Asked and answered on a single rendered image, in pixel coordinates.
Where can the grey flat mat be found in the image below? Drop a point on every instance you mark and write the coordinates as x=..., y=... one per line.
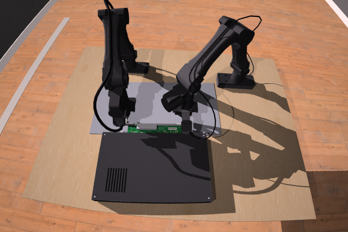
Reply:
x=149, y=109

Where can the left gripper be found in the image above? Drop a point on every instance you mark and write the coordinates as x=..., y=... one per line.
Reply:
x=185, y=111

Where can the black metal enclosure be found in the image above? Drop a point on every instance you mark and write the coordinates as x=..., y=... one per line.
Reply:
x=153, y=168

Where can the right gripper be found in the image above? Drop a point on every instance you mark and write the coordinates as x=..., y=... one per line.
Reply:
x=129, y=107

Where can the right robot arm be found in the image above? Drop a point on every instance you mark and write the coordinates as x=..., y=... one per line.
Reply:
x=118, y=48

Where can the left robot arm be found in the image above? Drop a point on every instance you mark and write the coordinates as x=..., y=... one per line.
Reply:
x=200, y=64

